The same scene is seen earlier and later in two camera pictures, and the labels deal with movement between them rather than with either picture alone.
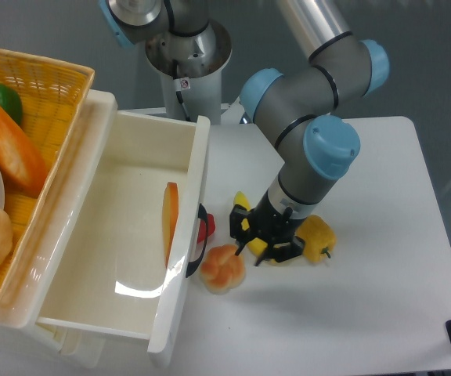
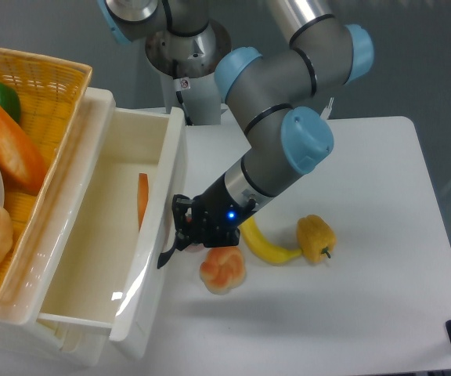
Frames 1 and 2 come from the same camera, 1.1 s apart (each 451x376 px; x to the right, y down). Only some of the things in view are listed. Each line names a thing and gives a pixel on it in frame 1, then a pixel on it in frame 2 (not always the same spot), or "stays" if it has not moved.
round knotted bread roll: (221, 270) stays
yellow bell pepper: (319, 238) stays
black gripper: (268, 223) to (209, 218)
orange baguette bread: (23, 168) stays
